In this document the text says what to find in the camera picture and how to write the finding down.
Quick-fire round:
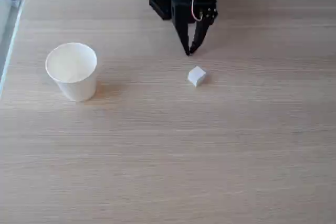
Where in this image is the white cube block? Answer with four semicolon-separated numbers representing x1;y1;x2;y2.
187;65;206;88

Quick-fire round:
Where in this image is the white paper cup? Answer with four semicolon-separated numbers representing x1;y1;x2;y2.
45;42;98;102

